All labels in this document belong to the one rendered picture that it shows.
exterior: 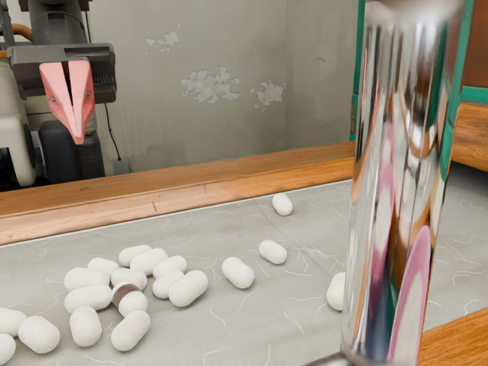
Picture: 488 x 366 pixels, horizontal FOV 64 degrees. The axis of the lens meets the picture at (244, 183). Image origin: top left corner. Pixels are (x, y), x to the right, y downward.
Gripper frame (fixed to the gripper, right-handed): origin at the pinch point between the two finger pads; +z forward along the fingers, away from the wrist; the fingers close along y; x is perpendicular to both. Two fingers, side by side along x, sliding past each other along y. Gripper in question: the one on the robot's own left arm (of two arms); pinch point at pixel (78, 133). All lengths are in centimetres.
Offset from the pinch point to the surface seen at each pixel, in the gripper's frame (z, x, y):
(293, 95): -119, 140, 131
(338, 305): 23.6, -6.1, 16.0
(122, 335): 21.0, -4.8, 0.5
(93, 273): 14.5, 0.0, -0.7
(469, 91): 3.7, -4.4, 47.8
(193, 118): -121, 154, 66
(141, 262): 14.4, 0.6, 3.3
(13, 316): 16.8, -1.6, -6.4
